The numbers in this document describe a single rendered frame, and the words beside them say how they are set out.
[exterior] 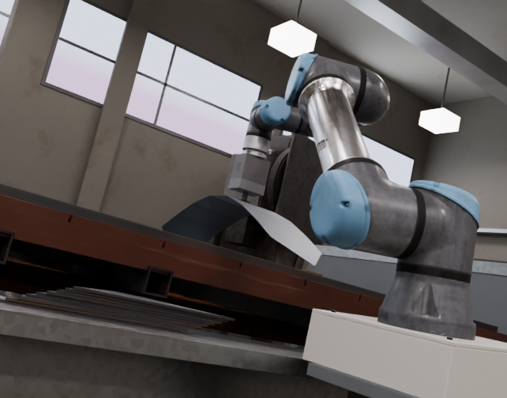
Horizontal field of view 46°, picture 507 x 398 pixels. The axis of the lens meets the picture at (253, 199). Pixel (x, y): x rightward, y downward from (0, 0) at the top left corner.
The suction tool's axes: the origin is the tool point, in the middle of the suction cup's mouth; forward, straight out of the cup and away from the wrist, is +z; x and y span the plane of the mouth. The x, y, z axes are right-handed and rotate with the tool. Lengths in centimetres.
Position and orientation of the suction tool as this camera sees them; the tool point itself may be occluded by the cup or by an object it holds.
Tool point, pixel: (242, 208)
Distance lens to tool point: 170.9
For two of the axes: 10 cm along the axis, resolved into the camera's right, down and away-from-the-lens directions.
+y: -8.2, -2.8, -5.0
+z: -2.2, 9.6, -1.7
